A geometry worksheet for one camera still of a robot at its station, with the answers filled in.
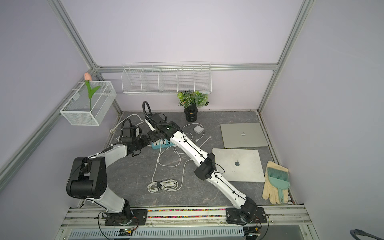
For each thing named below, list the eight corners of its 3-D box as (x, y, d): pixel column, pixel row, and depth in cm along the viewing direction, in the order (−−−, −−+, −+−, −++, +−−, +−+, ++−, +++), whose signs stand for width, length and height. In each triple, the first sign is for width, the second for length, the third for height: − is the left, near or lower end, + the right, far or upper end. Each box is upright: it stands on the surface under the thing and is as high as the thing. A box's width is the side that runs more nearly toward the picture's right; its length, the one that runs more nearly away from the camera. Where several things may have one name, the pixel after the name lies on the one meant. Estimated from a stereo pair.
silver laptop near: (215, 181, 87) (215, 180, 85) (213, 150, 100) (213, 148, 99) (265, 181, 87) (266, 180, 85) (256, 150, 100) (257, 148, 99)
